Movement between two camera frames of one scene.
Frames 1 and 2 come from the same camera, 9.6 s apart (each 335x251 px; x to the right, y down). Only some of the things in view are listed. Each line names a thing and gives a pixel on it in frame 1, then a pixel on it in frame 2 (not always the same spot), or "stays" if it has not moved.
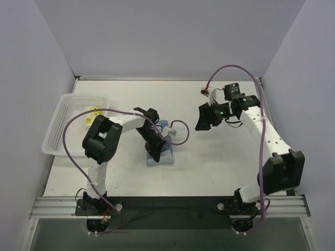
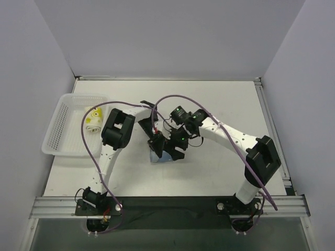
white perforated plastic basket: [70, 104] stays
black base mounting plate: [175, 213] stays
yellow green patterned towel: [94, 114] stays
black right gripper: [208, 115] -> [172, 150]
